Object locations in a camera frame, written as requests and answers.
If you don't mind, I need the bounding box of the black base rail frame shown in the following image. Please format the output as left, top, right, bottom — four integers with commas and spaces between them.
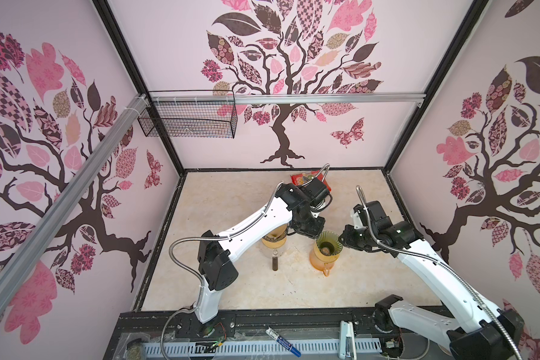
103, 305, 460, 360

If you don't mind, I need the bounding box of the orange glass pitcher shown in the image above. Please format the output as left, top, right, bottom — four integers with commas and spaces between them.
309, 251, 340, 277

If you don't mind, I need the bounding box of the clear glass carafe brown handle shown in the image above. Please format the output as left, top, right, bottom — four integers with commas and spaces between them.
262, 245, 287, 272

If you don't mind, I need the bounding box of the green glass dripper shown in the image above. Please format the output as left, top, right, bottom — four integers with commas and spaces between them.
316, 231, 344, 257

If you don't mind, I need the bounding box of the red snack bag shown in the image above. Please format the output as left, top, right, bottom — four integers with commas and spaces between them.
291, 170, 332, 191

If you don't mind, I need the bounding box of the white slotted cable duct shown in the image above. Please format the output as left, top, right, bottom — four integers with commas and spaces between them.
142, 338, 382, 359

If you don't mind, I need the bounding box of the aluminium rail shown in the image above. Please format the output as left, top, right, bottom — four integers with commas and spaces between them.
151, 92, 426, 105
0, 94, 149, 315

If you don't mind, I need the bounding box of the right metal conduit cable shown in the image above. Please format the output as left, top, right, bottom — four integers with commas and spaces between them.
355, 185, 523, 360

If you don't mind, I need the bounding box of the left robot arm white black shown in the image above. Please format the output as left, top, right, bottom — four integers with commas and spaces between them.
195, 178, 332, 323

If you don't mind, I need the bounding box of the blue white marker pen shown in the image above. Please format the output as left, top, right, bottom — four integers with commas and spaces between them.
265, 327, 302, 358

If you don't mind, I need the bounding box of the left aluminium rail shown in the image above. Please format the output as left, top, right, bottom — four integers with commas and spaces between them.
0, 94, 149, 315

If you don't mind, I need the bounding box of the black wire basket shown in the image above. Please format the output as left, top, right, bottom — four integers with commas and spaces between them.
138, 90, 238, 139

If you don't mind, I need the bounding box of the back aluminium rail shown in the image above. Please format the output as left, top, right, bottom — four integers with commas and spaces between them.
151, 92, 426, 105

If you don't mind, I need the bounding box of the brown paper coffee filter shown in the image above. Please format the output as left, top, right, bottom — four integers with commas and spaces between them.
263, 224, 288, 242

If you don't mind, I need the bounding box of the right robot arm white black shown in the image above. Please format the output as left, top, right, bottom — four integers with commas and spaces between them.
339, 201, 524, 359

